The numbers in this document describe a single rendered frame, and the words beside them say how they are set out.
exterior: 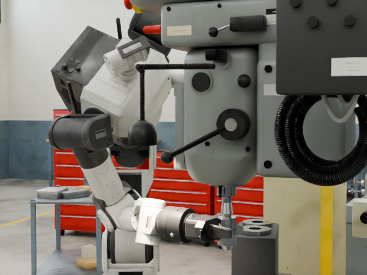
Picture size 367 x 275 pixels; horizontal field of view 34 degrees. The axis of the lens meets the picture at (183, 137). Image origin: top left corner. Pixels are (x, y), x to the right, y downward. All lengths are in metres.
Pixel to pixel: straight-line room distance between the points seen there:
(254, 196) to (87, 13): 6.92
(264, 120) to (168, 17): 0.32
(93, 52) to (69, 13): 10.52
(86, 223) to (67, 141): 5.30
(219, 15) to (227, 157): 0.32
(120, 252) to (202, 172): 0.78
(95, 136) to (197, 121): 0.40
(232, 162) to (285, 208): 1.87
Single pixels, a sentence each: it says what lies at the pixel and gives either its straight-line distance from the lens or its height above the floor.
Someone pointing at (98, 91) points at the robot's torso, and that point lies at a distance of 1.77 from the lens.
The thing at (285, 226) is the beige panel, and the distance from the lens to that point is 3.25.
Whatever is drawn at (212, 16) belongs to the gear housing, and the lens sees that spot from 1.37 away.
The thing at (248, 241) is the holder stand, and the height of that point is 1.13.
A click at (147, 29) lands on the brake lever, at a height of 1.70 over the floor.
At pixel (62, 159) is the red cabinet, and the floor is 0.89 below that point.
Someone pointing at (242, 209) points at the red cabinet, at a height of 0.45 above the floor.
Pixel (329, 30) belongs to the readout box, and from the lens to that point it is 1.05.
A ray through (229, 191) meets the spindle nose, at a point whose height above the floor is 1.29.
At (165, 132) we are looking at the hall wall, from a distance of 11.30.
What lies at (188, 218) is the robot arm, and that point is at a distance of 1.52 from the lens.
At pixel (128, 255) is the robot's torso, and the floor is 0.99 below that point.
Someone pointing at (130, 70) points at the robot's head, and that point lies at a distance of 1.76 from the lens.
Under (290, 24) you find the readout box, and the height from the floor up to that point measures 1.63.
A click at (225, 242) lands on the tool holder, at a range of 1.48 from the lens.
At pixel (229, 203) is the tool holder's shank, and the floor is 1.26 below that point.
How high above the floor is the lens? 1.50
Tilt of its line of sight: 3 degrees down
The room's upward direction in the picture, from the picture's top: straight up
